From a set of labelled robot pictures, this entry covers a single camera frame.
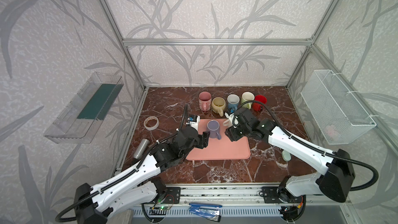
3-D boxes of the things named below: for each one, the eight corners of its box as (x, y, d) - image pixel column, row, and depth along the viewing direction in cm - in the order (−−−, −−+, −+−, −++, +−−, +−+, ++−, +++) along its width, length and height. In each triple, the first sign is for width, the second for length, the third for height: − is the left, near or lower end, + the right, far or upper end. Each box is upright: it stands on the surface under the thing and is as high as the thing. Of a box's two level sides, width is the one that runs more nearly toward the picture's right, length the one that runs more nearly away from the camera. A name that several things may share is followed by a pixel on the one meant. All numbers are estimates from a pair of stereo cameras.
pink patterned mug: (199, 116, 106) (198, 106, 97) (199, 102, 114) (199, 91, 105) (211, 116, 106) (211, 106, 97) (210, 102, 114) (211, 91, 105)
